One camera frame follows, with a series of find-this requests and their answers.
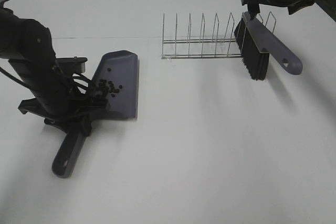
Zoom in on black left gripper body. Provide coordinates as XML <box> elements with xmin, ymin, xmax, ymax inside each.
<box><xmin>17</xmin><ymin>57</ymin><xmax>107</xmax><ymax>136</ymax></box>

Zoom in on pile of coffee beans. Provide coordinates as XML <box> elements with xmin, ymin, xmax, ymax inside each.
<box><xmin>92</xmin><ymin>79</ymin><xmax>124</xmax><ymax>99</ymax></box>

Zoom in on grey plastic dustpan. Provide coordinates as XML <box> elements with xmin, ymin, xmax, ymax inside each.
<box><xmin>51</xmin><ymin>50</ymin><xmax>139</xmax><ymax>178</ymax></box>

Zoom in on grey hand brush black bristles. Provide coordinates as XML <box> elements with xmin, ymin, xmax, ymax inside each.
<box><xmin>234</xmin><ymin>12</ymin><xmax>303</xmax><ymax>80</ymax></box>

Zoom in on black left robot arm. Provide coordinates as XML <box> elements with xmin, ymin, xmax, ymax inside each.
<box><xmin>1</xmin><ymin>8</ymin><xmax>107</xmax><ymax>136</ymax></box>

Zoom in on chrome wire dish rack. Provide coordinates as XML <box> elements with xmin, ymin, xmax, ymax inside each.
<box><xmin>160</xmin><ymin>11</ymin><xmax>277</xmax><ymax>61</ymax></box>

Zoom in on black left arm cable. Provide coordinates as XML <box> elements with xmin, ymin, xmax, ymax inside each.
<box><xmin>0</xmin><ymin>0</ymin><xmax>32</xmax><ymax>88</ymax></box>

